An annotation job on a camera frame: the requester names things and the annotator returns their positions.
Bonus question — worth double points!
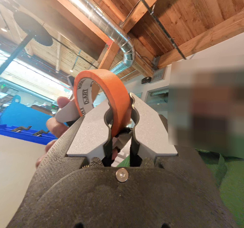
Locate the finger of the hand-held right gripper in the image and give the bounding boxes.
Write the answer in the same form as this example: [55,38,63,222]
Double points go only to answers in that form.
[55,98,83,125]
[113,127,132,154]

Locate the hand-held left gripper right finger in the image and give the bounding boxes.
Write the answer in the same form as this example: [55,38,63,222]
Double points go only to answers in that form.
[129,93,178,160]

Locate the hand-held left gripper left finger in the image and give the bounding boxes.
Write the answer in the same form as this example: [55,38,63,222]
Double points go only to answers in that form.
[66,97,114,159]

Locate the orange tape roll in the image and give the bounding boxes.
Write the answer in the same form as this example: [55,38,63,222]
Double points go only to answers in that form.
[73,69,133,138]

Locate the person's right hand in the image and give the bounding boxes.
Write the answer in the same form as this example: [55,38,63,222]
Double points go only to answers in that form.
[36,97,73,168]

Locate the shallow blue tool tray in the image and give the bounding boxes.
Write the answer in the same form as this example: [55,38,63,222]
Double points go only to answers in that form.
[0,124,58,145]

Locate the black floor lamp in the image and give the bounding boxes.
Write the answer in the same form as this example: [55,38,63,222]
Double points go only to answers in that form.
[0,10,54,76]

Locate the metal ceiling pipe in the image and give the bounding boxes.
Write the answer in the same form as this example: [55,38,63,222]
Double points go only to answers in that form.
[127,0,187,61]

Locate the blue partition wall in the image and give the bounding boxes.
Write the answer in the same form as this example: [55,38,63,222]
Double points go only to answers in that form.
[0,101,53,132]

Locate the silver ceiling duct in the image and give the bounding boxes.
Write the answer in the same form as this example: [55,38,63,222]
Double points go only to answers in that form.
[51,0,136,76]

